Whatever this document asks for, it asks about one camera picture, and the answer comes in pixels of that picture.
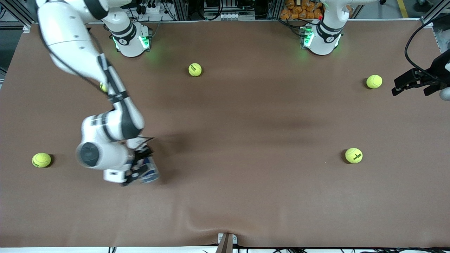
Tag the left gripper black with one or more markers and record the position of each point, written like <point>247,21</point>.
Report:
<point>440,68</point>

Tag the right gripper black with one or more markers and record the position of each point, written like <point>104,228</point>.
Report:
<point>144,154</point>

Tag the yellow tennis ball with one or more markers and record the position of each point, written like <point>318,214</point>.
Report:
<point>41,160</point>
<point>374,81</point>

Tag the yellow tennis ball Wilson print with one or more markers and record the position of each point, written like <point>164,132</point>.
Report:
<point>103,88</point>
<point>353,155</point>

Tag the yellow tennis ball Head print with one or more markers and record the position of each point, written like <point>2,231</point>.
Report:
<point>195,69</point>

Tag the yellow floor tape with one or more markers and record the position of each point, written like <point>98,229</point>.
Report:
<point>403,8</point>

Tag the brown table cover mat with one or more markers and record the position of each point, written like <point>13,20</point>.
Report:
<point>246,140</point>

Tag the orange bagged items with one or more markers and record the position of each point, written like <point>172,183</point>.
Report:
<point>302,8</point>

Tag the white power strip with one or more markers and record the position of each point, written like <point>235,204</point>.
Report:
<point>154,8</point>

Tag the white terminal block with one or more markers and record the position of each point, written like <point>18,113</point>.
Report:
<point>236,16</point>

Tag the aluminium frame profile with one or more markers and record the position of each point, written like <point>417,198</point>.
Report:
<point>275,8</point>
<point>436,17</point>
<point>182,8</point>
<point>14,12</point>

